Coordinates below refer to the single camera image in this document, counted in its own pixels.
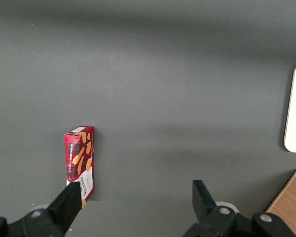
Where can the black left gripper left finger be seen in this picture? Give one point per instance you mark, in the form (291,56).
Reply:
(64,207)

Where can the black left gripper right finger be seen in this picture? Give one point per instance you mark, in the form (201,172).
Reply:
(207,202)

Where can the red tartan shortbread box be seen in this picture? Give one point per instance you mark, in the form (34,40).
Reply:
(80,158)

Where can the light wooden board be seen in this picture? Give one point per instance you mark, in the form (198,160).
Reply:
(289,202)

